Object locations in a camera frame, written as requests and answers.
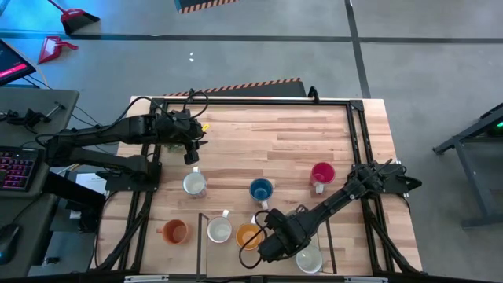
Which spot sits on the grey desk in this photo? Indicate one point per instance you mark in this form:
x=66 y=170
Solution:
x=39 y=98

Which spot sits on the black clamp tool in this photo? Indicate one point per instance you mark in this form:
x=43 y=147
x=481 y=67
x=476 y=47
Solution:
x=29 y=117

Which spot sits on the black computer mouse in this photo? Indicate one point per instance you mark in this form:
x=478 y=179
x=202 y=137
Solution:
x=8 y=241

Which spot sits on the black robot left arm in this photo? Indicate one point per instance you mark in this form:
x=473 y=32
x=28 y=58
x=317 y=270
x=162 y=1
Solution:
x=102 y=135

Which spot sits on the hazard-striped black box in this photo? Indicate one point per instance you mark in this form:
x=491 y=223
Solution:
x=255 y=91

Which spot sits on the silver grey mug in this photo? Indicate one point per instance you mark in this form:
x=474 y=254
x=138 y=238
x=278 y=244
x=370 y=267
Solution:
x=194 y=184

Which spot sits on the teal floral patterned mug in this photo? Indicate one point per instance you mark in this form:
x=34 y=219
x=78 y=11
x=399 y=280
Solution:
x=310 y=260

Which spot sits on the hazard-striped black platform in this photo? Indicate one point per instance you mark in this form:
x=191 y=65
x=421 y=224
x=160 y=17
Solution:
x=192 y=3

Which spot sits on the grey diamond patterned mug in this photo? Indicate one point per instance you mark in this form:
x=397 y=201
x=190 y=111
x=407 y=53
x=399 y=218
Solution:
x=219 y=230

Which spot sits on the black box under desk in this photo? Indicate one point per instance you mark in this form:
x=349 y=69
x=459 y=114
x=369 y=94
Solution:
x=74 y=192

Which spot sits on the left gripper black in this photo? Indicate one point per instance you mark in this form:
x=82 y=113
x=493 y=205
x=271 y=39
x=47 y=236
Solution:
x=181 y=127

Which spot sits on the silver metal bracket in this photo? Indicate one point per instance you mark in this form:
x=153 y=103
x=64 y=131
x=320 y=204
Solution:
x=365 y=280
x=145 y=279

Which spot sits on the yellow PCB-7 label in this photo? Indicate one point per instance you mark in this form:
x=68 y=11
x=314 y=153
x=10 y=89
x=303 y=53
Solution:
x=205 y=127

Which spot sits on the white floor scrap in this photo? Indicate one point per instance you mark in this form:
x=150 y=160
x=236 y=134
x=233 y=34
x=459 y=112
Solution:
x=191 y=57

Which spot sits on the black computer monitor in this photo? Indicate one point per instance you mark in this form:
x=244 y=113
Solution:
x=12 y=63

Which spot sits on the backlit black keyboard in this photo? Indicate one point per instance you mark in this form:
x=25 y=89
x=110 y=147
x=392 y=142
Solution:
x=17 y=169

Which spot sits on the orange faceted mug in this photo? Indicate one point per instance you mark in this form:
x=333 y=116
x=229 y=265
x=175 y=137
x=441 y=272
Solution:
x=175 y=232

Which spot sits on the black metal stand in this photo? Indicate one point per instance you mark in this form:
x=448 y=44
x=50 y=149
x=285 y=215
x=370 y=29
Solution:
x=473 y=177

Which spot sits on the red and black brush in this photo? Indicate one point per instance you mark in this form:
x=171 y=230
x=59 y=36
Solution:
x=78 y=21

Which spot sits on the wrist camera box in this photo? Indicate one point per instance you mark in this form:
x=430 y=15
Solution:
x=191 y=157
x=277 y=220

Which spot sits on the yellow-orange mug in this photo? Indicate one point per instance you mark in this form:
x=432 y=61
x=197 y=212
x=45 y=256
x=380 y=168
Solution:
x=247 y=236

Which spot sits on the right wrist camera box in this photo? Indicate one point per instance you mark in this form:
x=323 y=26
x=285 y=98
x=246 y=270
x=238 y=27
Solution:
x=277 y=220

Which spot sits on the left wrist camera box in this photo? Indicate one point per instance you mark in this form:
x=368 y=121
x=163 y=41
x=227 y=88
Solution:
x=191 y=157

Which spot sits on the red dustpan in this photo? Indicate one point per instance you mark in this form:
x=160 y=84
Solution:
x=53 y=49

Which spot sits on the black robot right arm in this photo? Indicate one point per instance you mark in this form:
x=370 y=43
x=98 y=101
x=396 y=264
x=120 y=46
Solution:
x=346 y=192

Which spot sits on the white paper sheet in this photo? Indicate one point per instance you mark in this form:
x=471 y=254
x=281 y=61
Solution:
x=92 y=181

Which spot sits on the pink and white mug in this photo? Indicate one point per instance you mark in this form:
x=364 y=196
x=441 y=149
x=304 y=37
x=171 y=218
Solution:
x=323 y=173

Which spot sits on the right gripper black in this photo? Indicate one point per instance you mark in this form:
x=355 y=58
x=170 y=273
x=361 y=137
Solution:
x=275 y=247

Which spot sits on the blue and white mug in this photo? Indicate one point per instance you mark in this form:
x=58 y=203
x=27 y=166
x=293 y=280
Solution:
x=261 y=190

